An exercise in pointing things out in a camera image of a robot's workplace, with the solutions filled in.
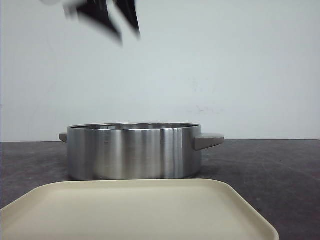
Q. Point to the dark grey table mat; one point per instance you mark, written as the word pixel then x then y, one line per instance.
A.
pixel 279 178

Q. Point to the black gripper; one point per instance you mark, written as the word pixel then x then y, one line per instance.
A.
pixel 95 12

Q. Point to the beige plastic tray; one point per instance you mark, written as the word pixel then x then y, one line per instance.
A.
pixel 163 209

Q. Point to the stainless steel steamer pot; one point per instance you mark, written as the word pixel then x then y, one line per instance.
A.
pixel 136 151

